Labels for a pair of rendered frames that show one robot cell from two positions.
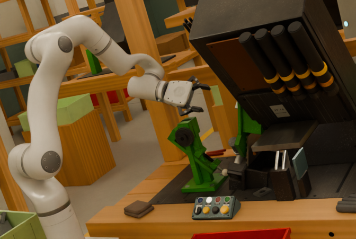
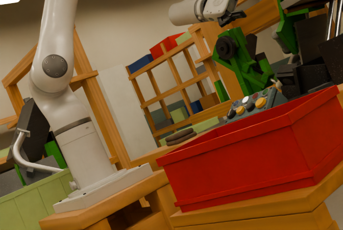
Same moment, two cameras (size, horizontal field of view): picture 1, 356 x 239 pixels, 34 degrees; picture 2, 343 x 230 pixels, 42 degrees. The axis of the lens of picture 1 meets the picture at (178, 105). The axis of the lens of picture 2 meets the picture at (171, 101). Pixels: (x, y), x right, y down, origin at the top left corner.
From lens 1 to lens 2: 0.99 m
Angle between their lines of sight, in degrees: 21
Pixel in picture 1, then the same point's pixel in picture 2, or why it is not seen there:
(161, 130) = (228, 79)
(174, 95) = (213, 5)
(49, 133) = (56, 40)
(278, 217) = not seen: hidden behind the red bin
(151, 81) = (190, 0)
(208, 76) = (270, 7)
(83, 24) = not seen: outside the picture
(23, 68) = (176, 115)
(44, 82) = not seen: outside the picture
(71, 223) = (88, 142)
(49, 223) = (63, 142)
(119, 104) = not seen: hidden behind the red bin
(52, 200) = (64, 114)
